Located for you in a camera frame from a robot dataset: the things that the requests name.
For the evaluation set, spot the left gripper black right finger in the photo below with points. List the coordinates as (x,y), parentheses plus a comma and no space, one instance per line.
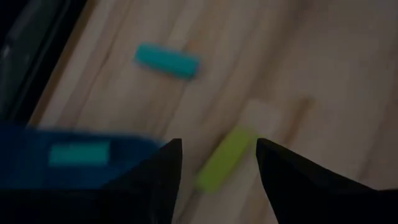
(311,202)

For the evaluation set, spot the black aluminium table frame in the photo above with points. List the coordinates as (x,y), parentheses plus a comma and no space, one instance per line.
(25,77)

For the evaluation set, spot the lime green animal-face block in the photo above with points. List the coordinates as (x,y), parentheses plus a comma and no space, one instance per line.
(224,161)

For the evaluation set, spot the teal animal-face block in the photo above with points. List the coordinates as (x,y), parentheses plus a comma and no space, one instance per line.
(168,61)
(79,153)

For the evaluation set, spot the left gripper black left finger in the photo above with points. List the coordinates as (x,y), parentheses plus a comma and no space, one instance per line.
(140,202)

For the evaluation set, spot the blue plastic bin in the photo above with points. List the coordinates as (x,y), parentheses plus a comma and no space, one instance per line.
(25,174)

